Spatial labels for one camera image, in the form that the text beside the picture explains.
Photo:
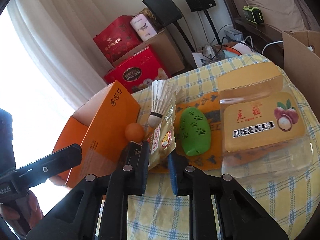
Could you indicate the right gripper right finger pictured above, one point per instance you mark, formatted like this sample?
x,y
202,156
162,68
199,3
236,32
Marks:
x,y
180,174

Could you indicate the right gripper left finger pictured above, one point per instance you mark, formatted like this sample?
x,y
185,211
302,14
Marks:
x,y
137,179

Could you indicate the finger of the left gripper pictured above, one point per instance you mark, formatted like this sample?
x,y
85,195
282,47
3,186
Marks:
x,y
39,171

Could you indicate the small dark card box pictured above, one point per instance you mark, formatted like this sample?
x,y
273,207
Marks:
x,y
131,154

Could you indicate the orange ping pong ball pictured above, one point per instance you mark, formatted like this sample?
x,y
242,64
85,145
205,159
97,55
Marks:
x,y
134,132

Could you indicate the yellow snack pouch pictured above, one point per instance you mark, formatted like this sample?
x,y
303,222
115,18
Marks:
x,y
162,139

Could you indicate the green paw print case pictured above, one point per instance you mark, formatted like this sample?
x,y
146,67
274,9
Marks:
x,y
195,134

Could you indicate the orange cardboard box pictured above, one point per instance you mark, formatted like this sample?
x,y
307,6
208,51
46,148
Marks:
x,y
98,127

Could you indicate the white feather shuttlecock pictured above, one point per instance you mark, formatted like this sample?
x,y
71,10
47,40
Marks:
x,y
162,93

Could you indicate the clear macadamia nut package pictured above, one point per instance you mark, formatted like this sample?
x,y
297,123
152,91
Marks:
x,y
263,132

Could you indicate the person left hand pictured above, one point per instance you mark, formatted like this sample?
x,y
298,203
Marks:
x,y
31,212

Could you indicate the red Ferrero Collection bag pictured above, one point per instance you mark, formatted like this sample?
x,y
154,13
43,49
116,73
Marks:
x,y
139,71

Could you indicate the white curtain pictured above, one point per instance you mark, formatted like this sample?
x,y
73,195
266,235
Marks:
x,y
58,36

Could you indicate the yellow checked tablecloth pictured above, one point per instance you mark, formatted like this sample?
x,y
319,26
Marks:
x,y
291,200

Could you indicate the brown box under bags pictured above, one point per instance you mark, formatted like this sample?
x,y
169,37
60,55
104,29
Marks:
x,y
165,47

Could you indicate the red tea gift bag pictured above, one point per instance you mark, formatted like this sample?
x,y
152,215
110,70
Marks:
x,y
118,38

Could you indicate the pink tissue pack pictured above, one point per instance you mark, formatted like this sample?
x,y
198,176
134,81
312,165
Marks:
x,y
143,27

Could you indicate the grey electronic box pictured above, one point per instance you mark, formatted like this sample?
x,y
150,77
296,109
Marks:
x,y
233,35

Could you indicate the left black speaker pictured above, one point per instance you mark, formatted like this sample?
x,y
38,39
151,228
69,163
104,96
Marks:
x,y
165,11

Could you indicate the large brown cardboard box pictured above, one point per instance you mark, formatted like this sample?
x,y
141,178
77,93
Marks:
x,y
301,63

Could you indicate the green black radio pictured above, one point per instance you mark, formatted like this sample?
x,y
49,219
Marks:
x,y
253,14

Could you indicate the brown sofa cushion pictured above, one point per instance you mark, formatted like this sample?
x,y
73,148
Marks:
x,y
282,15

